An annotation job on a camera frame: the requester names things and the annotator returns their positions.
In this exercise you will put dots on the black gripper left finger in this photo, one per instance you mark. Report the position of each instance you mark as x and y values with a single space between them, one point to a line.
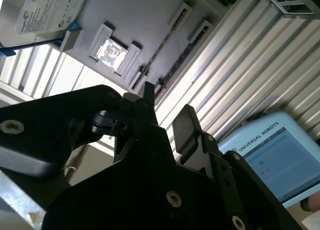
37 130

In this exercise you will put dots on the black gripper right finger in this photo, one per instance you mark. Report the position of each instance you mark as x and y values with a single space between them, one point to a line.
186 130

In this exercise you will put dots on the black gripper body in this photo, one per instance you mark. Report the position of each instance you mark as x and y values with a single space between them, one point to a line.
112 205

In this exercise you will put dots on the person's hand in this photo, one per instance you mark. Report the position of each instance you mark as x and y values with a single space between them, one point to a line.
315 205

